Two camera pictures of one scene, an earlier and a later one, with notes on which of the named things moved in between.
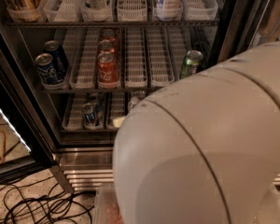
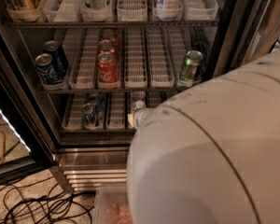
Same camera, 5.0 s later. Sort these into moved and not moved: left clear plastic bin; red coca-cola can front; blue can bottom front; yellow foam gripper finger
Moved: yellow foam gripper finger
Not moved: red coca-cola can front; left clear plastic bin; blue can bottom front
